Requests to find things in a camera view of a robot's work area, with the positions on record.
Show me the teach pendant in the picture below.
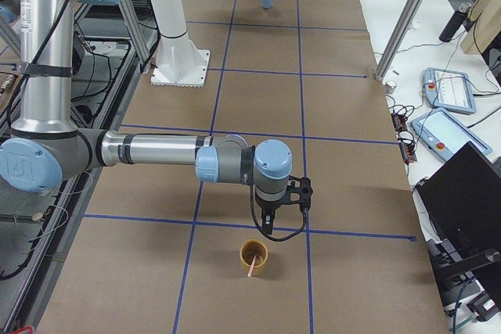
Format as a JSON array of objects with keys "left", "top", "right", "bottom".
[
  {"left": 423, "top": 67, "right": 477, "bottom": 114},
  {"left": 411, "top": 108, "right": 492, "bottom": 161}
]

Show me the pink chopstick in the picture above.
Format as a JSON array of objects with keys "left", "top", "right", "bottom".
[{"left": 247, "top": 254, "right": 258, "bottom": 278}]

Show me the black water bottle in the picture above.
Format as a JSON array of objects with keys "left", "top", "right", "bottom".
[{"left": 438, "top": 2, "right": 472, "bottom": 43}]

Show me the aluminium frame post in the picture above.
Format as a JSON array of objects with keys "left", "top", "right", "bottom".
[{"left": 374, "top": 0, "right": 423, "bottom": 81}]

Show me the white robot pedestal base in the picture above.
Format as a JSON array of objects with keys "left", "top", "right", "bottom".
[{"left": 150, "top": 0, "right": 211, "bottom": 88}]

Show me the near teach pendant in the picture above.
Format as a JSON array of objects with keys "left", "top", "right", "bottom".
[{"left": 411, "top": 108, "right": 492, "bottom": 161}]

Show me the yellow wooden cup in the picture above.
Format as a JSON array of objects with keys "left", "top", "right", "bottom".
[{"left": 239, "top": 239, "right": 269, "bottom": 277}]

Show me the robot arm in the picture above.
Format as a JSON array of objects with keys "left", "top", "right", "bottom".
[{"left": 1, "top": 0, "right": 312, "bottom": 239}]

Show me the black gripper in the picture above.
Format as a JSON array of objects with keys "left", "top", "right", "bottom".
[{"left": 256, "top": 175, "right": 313, "bottom": 235}]

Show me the far teach pendant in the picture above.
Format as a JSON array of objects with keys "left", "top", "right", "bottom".
[{"left": 423, "top": 67, "right": 477, "bottom": 114}]

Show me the brown paper table cover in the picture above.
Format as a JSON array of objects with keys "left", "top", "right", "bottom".
[{"left": 37, "top": 0, "right": 451, "bottom": 334}]

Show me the black laptop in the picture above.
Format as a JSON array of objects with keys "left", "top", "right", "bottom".
[{"left": 417, "top": 142, "right": 500, "bottom": 252}]

